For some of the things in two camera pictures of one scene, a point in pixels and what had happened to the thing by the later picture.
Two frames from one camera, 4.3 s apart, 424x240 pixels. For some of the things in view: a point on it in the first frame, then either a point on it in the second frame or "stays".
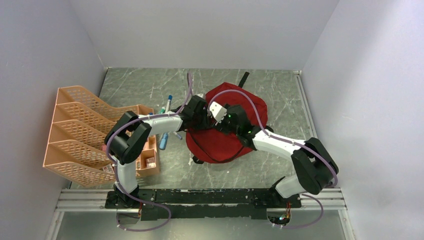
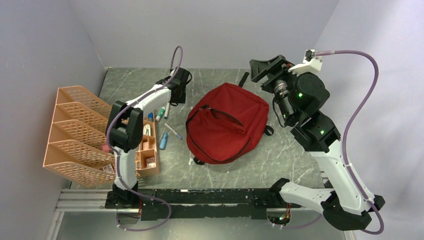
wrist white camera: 217,111 to 311,63
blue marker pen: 164,140 stays
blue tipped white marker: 170,97 stays
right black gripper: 220,126 to 260,68
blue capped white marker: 178,135 stays
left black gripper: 206,123 to 182,99
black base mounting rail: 208,204 stays
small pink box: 151,162 stays
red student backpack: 221,143 stays
